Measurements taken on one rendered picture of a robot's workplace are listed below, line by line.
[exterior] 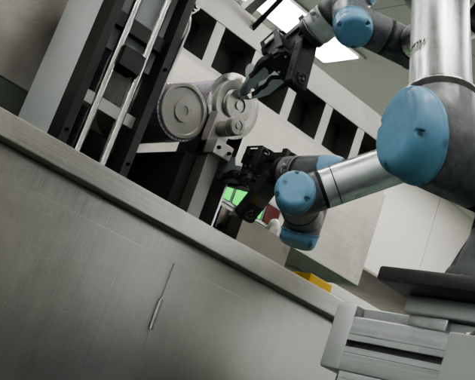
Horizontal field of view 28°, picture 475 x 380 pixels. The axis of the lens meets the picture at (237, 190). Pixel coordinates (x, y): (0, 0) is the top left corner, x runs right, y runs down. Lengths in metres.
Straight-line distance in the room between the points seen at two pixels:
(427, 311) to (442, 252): 5.84
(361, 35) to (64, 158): 0.67
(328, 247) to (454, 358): 1.78
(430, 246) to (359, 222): 4.08
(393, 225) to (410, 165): 5.43
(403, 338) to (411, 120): 0.27
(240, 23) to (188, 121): 0.62
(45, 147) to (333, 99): 1.45
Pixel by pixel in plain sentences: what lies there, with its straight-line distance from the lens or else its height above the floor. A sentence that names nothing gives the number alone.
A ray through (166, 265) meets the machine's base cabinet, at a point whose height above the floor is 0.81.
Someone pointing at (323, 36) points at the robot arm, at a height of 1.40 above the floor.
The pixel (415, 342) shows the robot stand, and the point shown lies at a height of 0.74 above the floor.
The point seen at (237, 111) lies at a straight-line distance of 2.09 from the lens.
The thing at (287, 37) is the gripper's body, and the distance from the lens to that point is 2.06.
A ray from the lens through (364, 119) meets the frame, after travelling 2.90.
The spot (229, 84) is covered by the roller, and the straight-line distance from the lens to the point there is 2.09.
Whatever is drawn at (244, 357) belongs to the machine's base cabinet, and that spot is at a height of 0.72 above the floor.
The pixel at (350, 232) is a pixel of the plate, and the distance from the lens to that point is 2.85.
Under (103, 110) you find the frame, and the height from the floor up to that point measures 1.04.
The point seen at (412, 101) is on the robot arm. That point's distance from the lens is 1.20.
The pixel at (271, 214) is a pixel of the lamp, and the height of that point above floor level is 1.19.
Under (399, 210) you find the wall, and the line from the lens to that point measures 6.66.
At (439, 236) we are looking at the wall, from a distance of 7.02.
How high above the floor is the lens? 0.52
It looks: 15 degrees up
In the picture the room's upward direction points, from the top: 20 degrees clockwise
